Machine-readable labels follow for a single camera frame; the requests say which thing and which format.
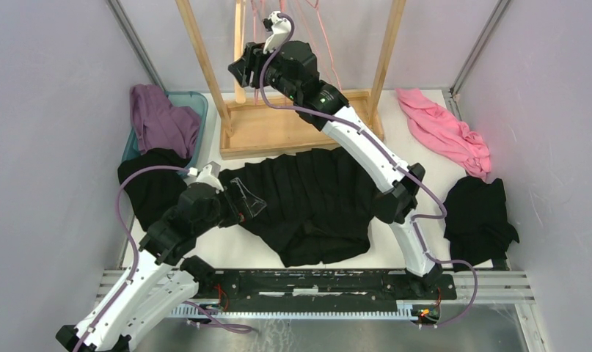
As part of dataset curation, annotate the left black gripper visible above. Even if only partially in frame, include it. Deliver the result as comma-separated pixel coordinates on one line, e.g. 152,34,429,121
194,177,266,235

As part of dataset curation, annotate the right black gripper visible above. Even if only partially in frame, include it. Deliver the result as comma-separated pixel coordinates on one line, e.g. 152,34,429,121
228,37,299,102

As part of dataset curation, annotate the black pleated skirt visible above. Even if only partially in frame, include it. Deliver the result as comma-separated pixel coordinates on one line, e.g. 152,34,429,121
219,147,378,267

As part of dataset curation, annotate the black garment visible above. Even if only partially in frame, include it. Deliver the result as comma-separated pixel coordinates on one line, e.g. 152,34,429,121
444,176,519,265
117,148,190,231

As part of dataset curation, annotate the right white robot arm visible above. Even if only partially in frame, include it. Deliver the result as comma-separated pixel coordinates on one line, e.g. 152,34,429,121
228,40,442,299

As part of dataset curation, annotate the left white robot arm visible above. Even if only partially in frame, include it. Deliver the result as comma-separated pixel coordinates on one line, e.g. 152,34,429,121
56,177,267,351

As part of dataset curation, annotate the wooden hanger rack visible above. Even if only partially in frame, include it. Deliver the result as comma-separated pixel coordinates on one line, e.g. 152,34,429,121
176,1,406,159

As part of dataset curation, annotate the teal plastic basket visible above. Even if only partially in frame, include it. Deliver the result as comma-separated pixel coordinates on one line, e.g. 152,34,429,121
121,91,208,168

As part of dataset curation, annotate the purple garment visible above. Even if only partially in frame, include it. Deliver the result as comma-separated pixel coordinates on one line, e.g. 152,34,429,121
130,84,194,158

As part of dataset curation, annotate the pink garment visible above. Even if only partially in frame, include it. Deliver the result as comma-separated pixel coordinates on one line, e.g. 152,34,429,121
395,89,491,180

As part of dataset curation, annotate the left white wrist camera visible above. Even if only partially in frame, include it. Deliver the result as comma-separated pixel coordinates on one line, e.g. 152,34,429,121
186,161,224,192

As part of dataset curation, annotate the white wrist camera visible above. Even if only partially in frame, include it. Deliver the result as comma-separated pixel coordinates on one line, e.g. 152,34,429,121
263,11,293,54
186,161,224,192

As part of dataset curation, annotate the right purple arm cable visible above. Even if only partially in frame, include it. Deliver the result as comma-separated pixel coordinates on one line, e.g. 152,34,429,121
258,13,479,327

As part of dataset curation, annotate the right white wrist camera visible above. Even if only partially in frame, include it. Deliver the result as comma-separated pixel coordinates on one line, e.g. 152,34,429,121
263,11,293,54

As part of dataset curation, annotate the pink wire hanger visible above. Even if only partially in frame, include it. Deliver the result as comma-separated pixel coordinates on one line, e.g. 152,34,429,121
294,1,342,89
250,0,259,105

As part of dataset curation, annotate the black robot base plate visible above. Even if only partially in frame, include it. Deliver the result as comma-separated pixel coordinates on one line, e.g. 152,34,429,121
193,269,457,313

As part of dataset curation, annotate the slotted grey cable duct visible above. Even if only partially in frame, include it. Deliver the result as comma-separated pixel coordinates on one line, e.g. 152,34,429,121
169,301,419,322

